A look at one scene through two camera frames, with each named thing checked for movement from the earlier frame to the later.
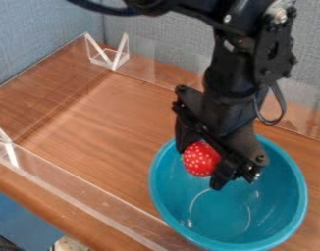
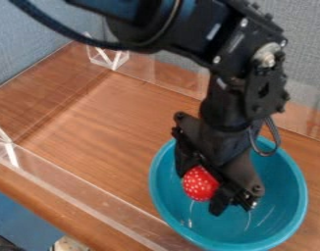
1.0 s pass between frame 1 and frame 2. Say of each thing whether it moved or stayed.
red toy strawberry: moved
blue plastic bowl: stayed
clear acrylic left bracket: stayed
